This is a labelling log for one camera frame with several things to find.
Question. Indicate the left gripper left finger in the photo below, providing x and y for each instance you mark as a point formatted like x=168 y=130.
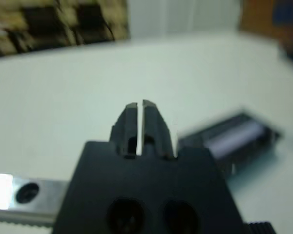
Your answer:
x=127 y=131

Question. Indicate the black mesh office chair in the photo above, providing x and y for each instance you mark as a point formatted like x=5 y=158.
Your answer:
x=41 y=22
x=90 y=19

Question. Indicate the black printed box lid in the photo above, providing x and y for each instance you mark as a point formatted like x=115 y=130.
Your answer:
x=234 y=139

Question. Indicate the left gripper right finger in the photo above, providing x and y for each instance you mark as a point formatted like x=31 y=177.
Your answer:
x=157 y=129

